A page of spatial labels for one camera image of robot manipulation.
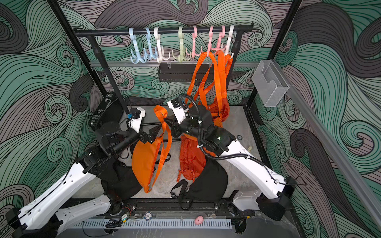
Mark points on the black bag right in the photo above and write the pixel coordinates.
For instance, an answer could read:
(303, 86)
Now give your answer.
(210, 186)

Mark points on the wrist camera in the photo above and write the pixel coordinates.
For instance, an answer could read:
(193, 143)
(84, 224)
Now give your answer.
(135, 118)
(179, 109)

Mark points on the white slotted cable duct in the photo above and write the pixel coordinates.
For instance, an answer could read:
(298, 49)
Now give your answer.
(157, 223)

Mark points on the pale green hook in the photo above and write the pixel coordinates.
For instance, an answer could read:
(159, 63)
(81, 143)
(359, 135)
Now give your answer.
(181, 56)

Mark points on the large orange backpack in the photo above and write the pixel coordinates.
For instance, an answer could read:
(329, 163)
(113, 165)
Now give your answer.
(149, 158)

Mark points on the light blue hook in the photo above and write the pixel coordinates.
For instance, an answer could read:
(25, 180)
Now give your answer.
(136, 57)
(149, 55)

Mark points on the black round mat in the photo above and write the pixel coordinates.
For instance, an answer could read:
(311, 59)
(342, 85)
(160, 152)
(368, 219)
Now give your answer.
(121, 181)

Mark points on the black wall shelf tray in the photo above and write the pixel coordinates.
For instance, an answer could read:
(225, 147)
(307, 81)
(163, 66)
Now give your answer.
(176, 72)

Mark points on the white hook rightmost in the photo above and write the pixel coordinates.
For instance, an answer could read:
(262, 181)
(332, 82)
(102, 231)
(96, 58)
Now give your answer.
(230, 35)

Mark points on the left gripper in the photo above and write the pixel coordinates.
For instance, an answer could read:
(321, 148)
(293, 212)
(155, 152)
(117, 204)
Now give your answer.
(149, 137)

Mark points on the black case on wall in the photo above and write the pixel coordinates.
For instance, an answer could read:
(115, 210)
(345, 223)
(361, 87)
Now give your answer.
(109, 110)

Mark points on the white hook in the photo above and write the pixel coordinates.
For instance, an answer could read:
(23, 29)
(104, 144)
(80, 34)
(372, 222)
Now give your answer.
(160, 49)
(230, 35)

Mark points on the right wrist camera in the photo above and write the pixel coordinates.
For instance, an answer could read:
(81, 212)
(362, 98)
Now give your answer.
(179, 109)

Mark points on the white mesh wall basket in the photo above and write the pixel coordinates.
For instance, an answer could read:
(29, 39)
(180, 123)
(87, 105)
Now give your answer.
(270, 82)

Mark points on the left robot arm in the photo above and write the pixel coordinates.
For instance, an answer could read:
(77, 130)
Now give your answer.
(45, 218)

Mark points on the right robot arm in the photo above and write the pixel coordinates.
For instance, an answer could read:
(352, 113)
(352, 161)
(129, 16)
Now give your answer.
(218, 144)

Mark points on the pink hook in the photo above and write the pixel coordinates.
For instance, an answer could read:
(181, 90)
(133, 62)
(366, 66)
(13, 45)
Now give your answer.
(219, 45)
(194, 36)
(210, 36)

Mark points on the light blue hook leftmost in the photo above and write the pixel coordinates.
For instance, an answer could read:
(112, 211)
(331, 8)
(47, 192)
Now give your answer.
(136, 57)

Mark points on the red-orange drawstring bag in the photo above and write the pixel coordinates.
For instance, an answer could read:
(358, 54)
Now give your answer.
(203, 90)
(192, 161)

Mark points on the orange sling bag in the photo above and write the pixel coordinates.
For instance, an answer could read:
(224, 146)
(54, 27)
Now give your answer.
(227, 63)

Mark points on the pink small object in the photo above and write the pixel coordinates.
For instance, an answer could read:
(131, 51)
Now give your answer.
(199, 220)

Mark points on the black clothes rack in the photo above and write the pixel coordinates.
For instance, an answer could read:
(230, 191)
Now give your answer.
(98, 52)

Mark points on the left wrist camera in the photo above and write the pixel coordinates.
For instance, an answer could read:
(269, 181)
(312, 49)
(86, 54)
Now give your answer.
(135, 118)

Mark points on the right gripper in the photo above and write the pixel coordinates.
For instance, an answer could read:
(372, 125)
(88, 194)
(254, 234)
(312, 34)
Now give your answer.
(177, 127)

